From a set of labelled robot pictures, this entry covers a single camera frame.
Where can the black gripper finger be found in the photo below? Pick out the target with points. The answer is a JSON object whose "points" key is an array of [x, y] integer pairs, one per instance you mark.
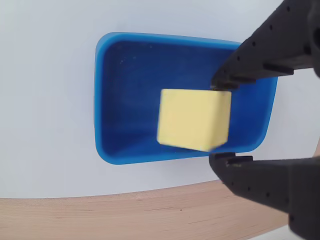
{"points": [[275, 182], [275, 45]]}

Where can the blue rectangular bin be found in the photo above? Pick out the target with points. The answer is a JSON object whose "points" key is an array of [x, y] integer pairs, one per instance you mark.
{"points": [[130, 100]]}

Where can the yellow cube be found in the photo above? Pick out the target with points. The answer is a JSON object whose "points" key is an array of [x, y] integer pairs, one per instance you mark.
{"points": [[192, 117]]}

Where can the white table mat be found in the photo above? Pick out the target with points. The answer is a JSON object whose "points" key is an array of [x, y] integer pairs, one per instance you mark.
{"points": [[50, 100]]}

